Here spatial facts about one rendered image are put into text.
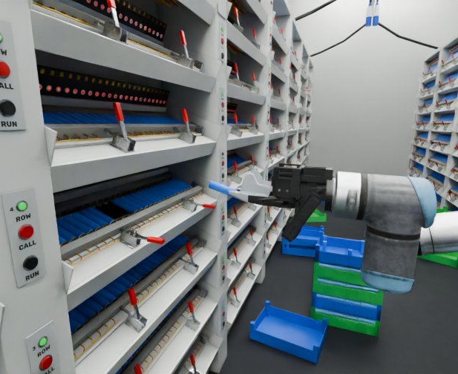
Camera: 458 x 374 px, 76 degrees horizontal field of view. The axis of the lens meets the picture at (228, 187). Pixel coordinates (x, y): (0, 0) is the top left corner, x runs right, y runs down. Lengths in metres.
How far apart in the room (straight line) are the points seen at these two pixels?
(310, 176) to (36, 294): 0.49
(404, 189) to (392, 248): 0.11
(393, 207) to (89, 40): 0.57
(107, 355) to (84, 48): 0.55
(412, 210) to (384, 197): 0.05
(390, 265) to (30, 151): 0.60
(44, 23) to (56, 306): 0.39
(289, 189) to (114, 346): 0.47
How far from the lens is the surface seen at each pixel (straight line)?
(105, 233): 0.63
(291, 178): 0.58
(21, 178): 0.45
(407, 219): 0.60
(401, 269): 0.63
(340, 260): 1.47
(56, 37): 0.52
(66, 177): 0.50
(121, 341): 0.72
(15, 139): 0.45
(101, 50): 0.57
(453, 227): 0.76
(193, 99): 1.01
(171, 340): 0.99
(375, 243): 0.62
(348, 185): 0.58
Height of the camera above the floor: 0.95
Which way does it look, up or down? 12 degrees down
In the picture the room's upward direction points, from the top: straight up
